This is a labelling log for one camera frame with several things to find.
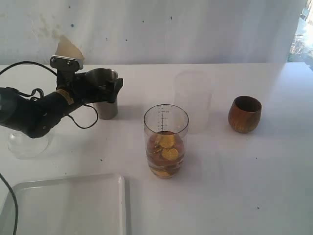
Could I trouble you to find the white metal tray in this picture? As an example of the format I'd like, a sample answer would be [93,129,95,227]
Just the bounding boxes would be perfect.
[13,174,127,235]

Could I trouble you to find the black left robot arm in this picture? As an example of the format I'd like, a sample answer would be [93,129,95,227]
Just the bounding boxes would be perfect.
[0,55,123,139]

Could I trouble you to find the translucent white plastic container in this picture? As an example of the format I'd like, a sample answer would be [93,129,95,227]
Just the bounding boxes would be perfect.
[174,70,213,134]

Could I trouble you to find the stainless steel cup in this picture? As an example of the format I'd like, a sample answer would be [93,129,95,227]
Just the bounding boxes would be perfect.
[87,68,118,120]

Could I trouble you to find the brown wooden cup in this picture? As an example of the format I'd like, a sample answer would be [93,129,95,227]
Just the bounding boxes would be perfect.
[228,96,262,134]

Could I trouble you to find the clear dome strainer lid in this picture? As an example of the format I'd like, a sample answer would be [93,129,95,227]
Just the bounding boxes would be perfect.
[7,131,54,160]

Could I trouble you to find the clear plastic shaker cup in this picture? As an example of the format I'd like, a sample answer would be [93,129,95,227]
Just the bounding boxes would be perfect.
[143,104,189,179]

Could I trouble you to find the coins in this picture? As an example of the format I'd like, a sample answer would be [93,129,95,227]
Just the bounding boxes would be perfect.
[146,131,185,179]

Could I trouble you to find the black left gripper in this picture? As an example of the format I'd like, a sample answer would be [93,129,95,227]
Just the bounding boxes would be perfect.
[50,55,124,104]

